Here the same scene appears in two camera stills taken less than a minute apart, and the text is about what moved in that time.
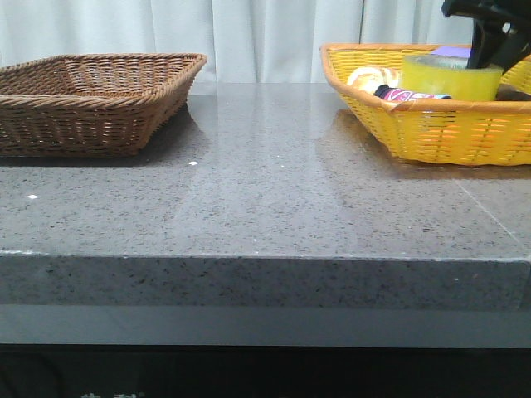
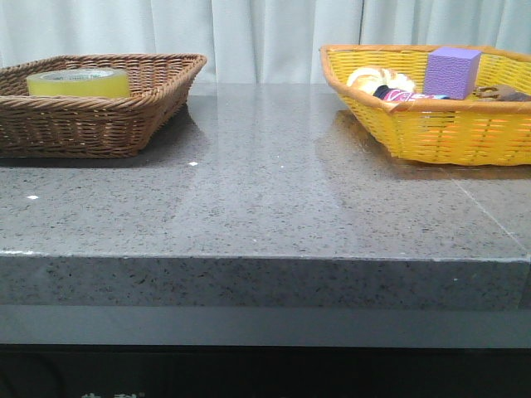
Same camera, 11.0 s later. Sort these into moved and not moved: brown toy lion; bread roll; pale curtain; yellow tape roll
Moved: yellow tape roll
Not moved: bread roll; pale curtain; brown toy lion
